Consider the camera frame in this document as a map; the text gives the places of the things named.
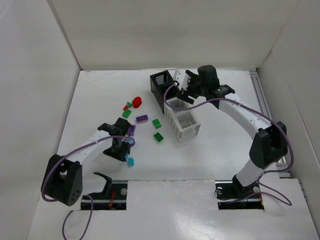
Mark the purple curved lego brick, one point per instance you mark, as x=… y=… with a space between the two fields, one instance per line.
x=131 y=130

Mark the light blue small lego brick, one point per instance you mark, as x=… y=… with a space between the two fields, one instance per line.
x=130 y=162

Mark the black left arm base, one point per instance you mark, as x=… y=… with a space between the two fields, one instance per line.
x=114 y=199

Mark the green sloped lego brick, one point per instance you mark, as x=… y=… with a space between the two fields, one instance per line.
x=126 y=113

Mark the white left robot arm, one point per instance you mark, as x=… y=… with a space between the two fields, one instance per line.
x=63 y=178

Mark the purple 2x4 lego brick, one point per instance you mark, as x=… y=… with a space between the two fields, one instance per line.
x=142 y=119

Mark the green 2x2 lego brick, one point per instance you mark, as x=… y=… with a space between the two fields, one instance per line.
x=156 y=123

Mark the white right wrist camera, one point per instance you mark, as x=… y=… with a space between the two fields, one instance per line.
x=183 y=79

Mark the red round lego piece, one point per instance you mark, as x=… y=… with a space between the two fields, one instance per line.
x=136 y=102

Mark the purple flower lego brick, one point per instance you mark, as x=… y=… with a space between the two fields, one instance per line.
x=131 y=141

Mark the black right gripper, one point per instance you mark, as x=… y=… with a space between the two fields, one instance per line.
x=187 y=95

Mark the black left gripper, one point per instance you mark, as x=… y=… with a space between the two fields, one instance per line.
x=118 y=152

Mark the black slotted container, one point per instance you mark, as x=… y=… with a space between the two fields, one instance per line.
x=159 y=83

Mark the white slotted container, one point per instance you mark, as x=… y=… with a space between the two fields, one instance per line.
x=183 y=123

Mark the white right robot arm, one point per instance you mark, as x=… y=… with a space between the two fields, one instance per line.
x=268 y=138

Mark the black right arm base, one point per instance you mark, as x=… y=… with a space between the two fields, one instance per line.
x=229 y=197

